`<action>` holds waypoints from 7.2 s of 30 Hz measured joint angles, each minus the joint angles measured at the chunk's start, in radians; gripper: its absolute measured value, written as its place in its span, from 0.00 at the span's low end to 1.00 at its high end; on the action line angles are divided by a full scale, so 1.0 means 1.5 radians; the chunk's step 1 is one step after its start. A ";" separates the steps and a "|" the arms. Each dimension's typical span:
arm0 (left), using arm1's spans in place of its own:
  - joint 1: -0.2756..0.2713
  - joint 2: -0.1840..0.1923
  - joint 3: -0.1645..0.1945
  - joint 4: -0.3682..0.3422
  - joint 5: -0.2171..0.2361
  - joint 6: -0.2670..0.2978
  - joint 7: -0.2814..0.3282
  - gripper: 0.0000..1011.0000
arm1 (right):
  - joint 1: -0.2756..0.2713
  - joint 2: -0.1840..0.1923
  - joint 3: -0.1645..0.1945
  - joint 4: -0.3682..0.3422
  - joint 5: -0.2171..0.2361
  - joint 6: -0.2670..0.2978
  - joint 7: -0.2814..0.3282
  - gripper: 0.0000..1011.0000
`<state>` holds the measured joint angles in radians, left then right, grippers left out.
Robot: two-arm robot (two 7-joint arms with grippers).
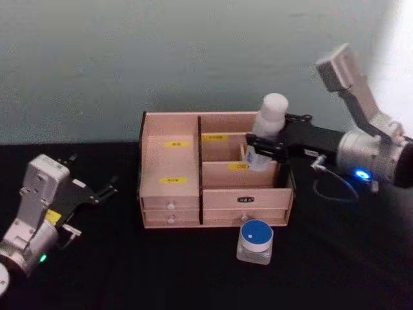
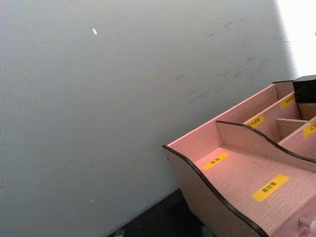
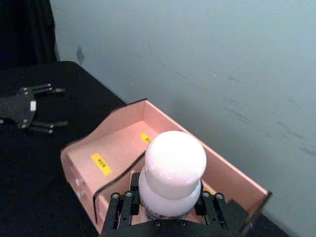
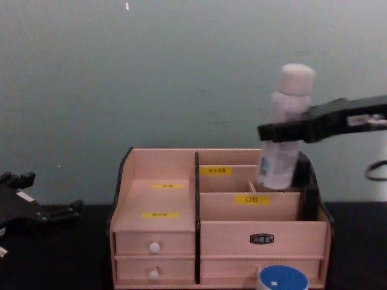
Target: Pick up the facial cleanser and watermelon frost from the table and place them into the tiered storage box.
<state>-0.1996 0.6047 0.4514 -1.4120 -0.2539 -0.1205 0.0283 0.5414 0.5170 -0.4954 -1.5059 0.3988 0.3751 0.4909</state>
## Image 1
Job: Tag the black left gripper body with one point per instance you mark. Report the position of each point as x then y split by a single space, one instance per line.
75 195

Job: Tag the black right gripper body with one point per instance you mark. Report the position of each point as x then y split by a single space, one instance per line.
309 139

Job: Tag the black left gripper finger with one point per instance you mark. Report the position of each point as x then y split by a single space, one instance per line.
109 191
68 159

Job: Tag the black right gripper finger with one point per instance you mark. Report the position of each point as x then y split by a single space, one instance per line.
297 118
267 147

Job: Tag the white plastic bottle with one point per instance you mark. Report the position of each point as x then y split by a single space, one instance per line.
271 116

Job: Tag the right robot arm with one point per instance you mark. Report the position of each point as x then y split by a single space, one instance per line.
371 151

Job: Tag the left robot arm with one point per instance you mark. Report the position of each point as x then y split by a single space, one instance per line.
35 181

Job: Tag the wide wooden drawer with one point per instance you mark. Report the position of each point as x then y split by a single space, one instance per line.
245 217
246 198

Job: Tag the small wooden drawer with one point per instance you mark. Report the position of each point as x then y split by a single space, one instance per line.
171 202
171 219

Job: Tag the wooden desk organizer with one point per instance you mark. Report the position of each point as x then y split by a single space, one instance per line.
171 161

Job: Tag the clear jar with blue lid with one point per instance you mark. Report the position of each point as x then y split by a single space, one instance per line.
255 240

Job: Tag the black table cloth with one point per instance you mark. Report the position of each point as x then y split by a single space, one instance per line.
193 274

